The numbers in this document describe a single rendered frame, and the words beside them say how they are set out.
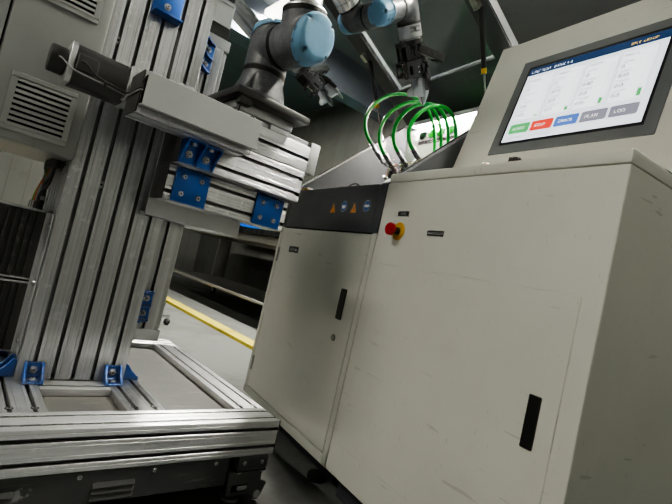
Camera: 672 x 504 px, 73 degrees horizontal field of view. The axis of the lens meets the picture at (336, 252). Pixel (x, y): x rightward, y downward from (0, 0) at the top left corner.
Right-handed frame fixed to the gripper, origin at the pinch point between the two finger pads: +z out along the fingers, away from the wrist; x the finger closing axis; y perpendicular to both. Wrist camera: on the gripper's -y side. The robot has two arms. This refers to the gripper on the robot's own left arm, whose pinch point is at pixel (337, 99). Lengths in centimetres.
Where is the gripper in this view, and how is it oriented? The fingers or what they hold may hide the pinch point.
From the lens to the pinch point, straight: 210.6
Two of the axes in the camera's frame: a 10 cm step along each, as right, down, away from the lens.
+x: 5.3, -1.3, -8.4
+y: -4.8, 7.6, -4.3
